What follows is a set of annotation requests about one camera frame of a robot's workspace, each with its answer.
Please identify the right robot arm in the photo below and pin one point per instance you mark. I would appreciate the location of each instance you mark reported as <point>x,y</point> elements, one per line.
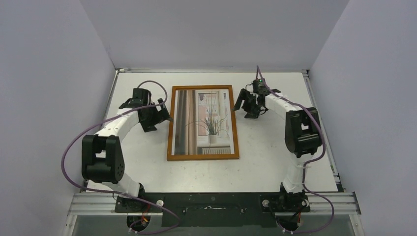
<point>301,135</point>

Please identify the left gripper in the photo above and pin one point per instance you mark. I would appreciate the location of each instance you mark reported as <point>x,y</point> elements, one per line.
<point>161,116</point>

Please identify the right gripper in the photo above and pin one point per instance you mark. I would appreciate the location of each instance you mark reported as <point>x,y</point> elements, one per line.
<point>249,103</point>

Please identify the aluminium rail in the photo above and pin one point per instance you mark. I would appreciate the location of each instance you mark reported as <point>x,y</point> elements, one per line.
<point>344,203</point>

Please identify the photo print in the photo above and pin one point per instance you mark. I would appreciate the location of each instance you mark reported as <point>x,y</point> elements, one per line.
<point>203,123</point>

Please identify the wooden picture frame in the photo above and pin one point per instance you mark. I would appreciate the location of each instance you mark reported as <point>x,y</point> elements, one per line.
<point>202,157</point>

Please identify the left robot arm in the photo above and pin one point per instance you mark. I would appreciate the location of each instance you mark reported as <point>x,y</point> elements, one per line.
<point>102,157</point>

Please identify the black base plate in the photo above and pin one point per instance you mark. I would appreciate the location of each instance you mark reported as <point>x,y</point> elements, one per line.
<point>215,209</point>

